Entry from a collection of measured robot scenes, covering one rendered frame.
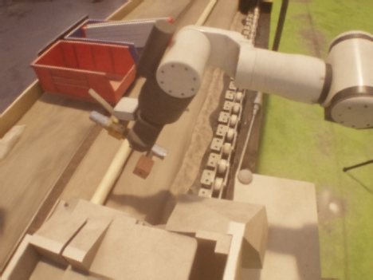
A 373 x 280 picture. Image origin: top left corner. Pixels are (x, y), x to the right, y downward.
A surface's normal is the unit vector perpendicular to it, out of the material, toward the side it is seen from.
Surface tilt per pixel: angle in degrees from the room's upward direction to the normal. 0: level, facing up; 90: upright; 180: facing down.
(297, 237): 0
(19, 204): 0
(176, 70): 91
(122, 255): 10
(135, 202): 0
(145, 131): 90
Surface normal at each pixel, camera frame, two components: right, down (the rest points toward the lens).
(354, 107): -0.22, 0.90
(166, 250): -0.15, -0.70
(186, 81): -0.22, 0.73
